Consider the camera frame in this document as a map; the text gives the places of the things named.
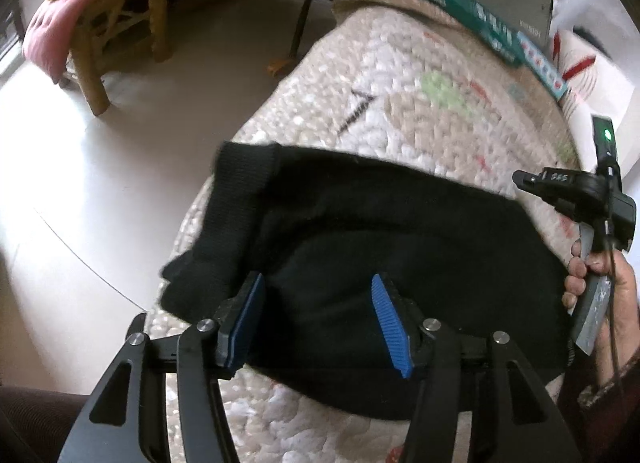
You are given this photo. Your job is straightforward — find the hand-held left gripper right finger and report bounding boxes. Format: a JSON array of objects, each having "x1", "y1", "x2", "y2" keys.
[{"x1": 370, "y1": 274, "x2": 584, "y2": 463}]

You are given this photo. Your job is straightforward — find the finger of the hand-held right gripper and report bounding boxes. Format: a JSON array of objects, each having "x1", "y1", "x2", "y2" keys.
[{"x1": 513, "y1": 168, "x2": 607, "y2": 216}]

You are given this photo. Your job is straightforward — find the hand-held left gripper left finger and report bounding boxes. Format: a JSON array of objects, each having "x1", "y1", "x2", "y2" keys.
[{"x1": 57, "y1": 272, "x2": 266, "y2": 463}]

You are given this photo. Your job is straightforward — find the black pants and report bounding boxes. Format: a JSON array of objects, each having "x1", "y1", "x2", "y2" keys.
[{"x1": 159, "y1": 141, "x2": 574, "y2": 422}]

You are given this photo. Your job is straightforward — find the person's right forearm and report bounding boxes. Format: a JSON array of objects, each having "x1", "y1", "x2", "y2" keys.
[{"x1": 556, "y1": 343, "x2": 640, "y2": 463}]

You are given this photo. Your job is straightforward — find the person's right hand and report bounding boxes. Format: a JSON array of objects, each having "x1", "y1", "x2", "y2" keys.
[{"x1": 562, "y1": 240, "x2": 640, "y2": 386}]

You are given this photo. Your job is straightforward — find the teal box with red print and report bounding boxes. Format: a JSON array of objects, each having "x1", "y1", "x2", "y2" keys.
[{"x1": 516, "y1": 32, "x2": 572, "y2": 100}]

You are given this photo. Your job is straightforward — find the white pillow with red print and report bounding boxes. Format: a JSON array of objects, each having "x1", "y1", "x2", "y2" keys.
[{"x1": 549, "y1": 27, "x2": 632, "y2": 156}]

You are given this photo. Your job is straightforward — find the beige quilted blanket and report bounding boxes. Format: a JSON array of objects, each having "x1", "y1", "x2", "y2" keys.
[{"x1": 144, "y1": 0, "x2": 584, "y2": 463}]

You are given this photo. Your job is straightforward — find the dark green long box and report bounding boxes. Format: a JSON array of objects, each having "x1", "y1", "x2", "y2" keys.
[{"x1": 399, "y1": 0, "x2": 527, "y2": 68}]

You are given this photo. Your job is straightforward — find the person's leg in dark trousers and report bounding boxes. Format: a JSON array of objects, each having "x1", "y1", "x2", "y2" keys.
[{"x1": 0, "y1": 385, "x2": 87, "y2": 463}]

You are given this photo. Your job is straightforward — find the wooden chair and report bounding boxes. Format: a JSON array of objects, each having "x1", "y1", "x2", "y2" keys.
[{"x1": 59, "y1": 0, "x2": 174, "y2": 116}]

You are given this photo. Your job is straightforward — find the pink cloth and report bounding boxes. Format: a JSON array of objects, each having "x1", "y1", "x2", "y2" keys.
[{"x1": 22, "y1": 0, "x2": 107, "y2": 86}]

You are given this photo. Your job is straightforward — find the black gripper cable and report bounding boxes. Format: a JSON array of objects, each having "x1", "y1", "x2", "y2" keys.
[{"x1": 601, "y1": 168, "x2": 624, "y2": 389}]

